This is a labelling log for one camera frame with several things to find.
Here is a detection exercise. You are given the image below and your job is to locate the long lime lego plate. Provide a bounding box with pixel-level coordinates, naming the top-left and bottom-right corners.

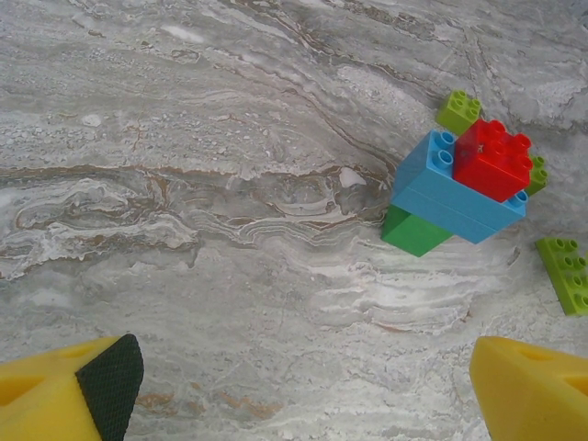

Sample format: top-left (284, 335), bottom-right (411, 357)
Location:
top-left (535, 237), bottom-right (588, 318)

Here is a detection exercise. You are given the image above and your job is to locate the red lego brick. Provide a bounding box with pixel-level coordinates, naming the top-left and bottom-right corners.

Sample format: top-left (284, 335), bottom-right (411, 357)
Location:
top-left (452, 119), bottom-right (535, 204)

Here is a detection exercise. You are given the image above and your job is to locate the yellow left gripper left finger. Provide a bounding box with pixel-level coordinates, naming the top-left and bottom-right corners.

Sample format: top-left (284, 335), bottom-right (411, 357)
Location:
top-left (0, 334), bottom-right (145, 441)

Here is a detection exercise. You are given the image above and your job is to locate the small lime lego brick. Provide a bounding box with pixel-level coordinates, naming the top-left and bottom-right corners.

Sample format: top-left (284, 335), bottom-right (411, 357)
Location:
top-left (523, 155), bottom-right (550, 197)
top-left (435, 89), bottom-right (483, 137)

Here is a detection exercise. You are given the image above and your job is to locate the dark green lego brick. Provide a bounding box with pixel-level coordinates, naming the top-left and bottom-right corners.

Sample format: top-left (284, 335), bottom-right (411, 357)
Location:
top-left (379, 204), bottom-right (454, 258)

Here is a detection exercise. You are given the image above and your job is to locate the blue lego brick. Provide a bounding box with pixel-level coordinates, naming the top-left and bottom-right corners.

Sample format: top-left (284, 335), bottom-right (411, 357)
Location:
top-left (390, 130), bottom-right (527, 245)

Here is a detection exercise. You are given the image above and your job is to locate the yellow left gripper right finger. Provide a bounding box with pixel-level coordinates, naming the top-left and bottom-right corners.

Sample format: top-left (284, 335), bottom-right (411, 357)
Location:
top-left (469, 335), bottom-right (588, 441)

